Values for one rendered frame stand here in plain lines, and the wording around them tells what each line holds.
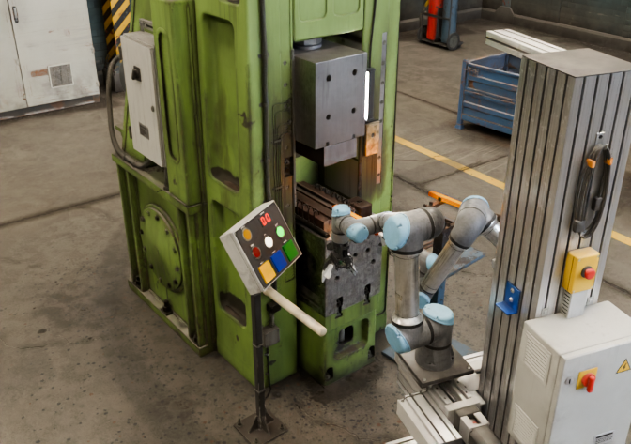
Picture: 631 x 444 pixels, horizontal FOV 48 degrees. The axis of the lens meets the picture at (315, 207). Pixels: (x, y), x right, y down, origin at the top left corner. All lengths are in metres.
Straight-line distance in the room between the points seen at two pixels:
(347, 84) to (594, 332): 1.55
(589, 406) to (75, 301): 3.32
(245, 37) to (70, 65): 5.41
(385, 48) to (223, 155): 0.95
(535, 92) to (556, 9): 9.72
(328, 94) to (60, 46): 5.40
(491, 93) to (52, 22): 4.58
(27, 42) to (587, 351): 6.85
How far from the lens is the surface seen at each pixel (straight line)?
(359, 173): 3.70
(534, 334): 2.39
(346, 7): 3.38
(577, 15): 11.77
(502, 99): 7.20
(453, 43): 10.66
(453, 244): 2.90
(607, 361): 2.43
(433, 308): 2.74
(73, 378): 4.23
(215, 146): 3.57
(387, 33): 3.57
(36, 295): 5.01
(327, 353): 3.81
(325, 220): 3.46
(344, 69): 3.24
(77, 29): 8.32
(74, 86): 8.43
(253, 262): 2.96
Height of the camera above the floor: 2.59
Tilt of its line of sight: 27 degrees down
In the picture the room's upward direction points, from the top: straight up
